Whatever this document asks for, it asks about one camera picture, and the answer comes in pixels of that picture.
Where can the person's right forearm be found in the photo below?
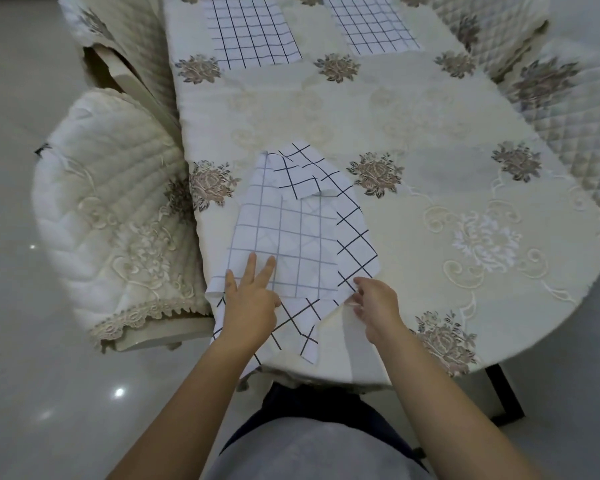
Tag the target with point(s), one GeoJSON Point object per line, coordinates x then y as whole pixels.
{"type": "Point", "coordinates": [445, 409]}

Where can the person's left middle finger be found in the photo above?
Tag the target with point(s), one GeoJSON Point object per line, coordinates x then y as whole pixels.
{"type": "Point", "coordinates": [250, 269]}

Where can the cream floral tablecloth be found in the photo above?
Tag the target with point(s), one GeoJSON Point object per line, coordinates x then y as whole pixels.
{"type": "Point", "coordinates": [430, 124]}

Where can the grey shirt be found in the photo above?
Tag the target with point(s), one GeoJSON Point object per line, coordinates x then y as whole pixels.
{"type": "Point", "coordinates": [315, 452]}

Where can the black table leg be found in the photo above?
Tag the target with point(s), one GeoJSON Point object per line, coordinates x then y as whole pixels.
{"type": "Point", "coordinates": [506, 394]}

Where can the person's left forearm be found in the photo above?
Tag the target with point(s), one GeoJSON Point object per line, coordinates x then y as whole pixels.
{"type": "Point", "coordinates": [190, 409]}

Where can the white checked cloth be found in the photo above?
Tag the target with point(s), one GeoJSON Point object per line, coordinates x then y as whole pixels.
{"type": "Point", "coordinates": [370, 22]}
{"type": "Point", "coordinates": [290, 224]}
{"type": "Point", "coordinates": [250, 29]}

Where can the chair with quilted cream cover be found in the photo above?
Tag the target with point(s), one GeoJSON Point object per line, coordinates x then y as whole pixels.
{"type": "Point", "coordinates": [490, 29]}
{"type": "Point", "coordinates": [130, 39]}
{"type": "Point", "coordinates": [105, 219]}
{"type": "Point", "coordinates": [570, 119]}

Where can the person's left hand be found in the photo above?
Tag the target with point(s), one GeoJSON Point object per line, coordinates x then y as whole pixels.
{"type": "Point", "coordinates": [247, 314]}

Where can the dark trousers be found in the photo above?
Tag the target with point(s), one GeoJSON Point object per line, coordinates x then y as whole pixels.
{"type": "Point", "coordinates": [300, 402]}

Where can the person's right hand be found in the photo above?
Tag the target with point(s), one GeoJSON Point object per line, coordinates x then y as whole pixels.
{"type": "Point", "coordinates": [380, 309]}

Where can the person's right fingers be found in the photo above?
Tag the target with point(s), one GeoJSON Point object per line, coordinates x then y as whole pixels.
{"type": "Point", "coordinates": [361, 294]}

